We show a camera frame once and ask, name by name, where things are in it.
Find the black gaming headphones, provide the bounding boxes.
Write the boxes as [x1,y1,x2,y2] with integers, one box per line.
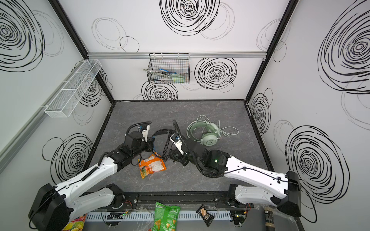
[152,129,175,162]

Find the mint green headphones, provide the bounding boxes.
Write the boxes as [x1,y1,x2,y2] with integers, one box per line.
[186,115,240,147]

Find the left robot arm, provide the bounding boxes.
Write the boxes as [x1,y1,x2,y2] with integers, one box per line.
[28,121,154,231]

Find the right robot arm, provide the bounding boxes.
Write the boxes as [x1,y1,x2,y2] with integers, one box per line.
[170,120,302,217]

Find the orange snack packet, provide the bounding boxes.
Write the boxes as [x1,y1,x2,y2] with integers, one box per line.
[138,151,167,179]

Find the green chips bag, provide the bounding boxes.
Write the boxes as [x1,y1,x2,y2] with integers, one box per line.
[149,202,181,231]

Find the small dark snack packet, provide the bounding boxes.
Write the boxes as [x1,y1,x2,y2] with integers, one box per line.
[196,204,215,227]

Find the blue item in basket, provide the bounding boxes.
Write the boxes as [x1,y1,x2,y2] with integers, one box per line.
[159,68,173,75]

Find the dark bottle at edge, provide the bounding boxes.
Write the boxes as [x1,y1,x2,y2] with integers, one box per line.
[264,207,275,231]

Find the Fox's fruits candy bag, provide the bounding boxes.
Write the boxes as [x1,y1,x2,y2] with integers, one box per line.
[62,214,87,231]

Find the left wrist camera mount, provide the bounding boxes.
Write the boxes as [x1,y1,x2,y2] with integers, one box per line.
[139,124,150,142]

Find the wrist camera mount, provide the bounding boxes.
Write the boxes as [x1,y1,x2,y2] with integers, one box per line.
[170,132,185,155]
[139,124,150,142]

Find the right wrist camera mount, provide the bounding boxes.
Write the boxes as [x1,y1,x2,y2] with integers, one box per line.
[170,132,185,155]

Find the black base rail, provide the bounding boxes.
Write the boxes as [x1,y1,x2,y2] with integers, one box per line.
[80,190,290,211]

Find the white slotted cable duct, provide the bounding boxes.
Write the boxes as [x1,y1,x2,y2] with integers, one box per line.
[86,210,232,223]

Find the black wire basket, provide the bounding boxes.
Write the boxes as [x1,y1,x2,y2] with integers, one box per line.
[146,53,190,84]

